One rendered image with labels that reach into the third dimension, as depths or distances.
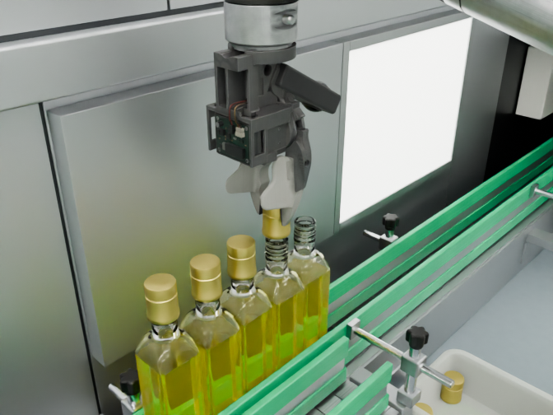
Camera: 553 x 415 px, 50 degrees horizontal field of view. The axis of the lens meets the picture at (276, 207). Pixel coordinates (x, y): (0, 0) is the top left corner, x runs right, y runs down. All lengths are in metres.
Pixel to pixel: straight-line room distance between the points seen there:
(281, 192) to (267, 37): 0.18
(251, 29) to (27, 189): 0.30
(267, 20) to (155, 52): 0.17
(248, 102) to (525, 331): 0.86
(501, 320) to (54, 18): 1.01
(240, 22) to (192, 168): 0.24
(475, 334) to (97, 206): 0.82
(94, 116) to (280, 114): 0.20
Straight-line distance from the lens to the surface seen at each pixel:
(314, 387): 0.86
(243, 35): 0.60
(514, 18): 0.58
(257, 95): 0.62
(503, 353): 1.24
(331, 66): 0.93
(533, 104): 1.70
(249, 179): 0.71
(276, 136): 0.64
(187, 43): 0.74
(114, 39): 0.68
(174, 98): 0.73
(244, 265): 0.70
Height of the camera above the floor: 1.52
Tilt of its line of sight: 28 degrees down
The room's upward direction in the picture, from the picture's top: straight up
